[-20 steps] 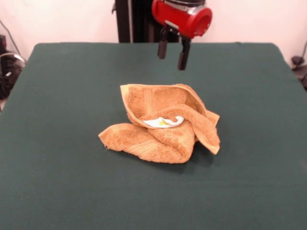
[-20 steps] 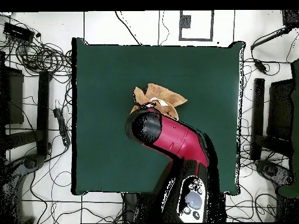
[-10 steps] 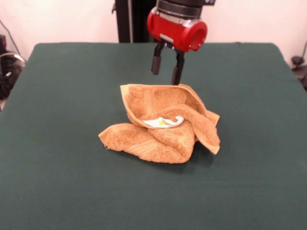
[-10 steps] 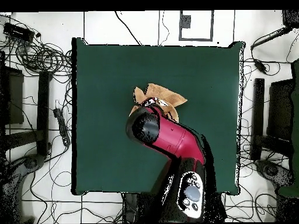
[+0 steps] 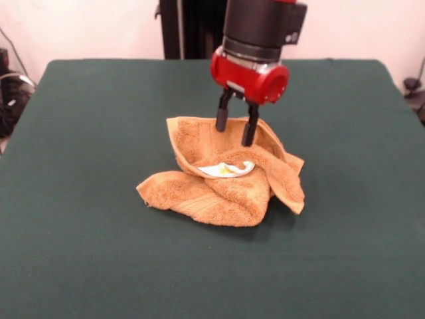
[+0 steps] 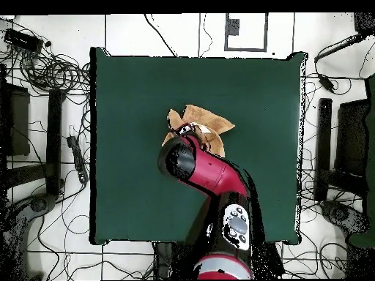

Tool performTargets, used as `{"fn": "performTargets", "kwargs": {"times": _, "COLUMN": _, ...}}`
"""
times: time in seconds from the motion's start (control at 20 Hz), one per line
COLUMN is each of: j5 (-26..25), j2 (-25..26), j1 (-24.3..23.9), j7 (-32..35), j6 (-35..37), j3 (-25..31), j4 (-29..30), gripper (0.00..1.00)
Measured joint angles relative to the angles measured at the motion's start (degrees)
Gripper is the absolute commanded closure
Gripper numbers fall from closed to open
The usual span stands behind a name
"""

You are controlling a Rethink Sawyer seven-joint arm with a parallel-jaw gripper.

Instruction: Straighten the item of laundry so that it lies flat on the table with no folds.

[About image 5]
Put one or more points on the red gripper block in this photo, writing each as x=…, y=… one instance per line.
x=232, y=71

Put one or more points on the tan terry towel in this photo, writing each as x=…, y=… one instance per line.
x=212, y=199

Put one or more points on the dark green table cloth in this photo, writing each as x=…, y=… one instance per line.
x=83, y=166

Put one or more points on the black floor device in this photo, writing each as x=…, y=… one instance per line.
x=411, y=83

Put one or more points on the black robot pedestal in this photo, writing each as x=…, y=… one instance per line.
x=192, y=30

